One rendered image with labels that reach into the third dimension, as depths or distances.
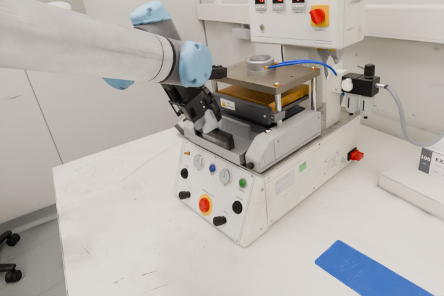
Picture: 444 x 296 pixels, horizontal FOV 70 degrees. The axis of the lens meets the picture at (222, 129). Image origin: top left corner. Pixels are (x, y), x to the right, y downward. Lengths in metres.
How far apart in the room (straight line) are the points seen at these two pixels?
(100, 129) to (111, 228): 1.41
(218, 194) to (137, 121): 1.59
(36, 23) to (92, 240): 0.73
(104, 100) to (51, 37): 1.92
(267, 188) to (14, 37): 0.62
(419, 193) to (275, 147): 0.41
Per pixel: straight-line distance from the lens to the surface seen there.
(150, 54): 0.47
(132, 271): 0.87
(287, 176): 0.85
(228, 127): 0.88
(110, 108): 2.32
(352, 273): 0.81
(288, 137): 0.81
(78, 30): 0.40
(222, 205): 0.87
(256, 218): 0.82
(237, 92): 0.92
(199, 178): 0.94
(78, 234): 1.05
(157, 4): 0.68
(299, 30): 0.97
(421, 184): 1.02
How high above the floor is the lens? 1.36
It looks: 26 degrees down
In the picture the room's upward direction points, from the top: 8 degrees counter-clockwise
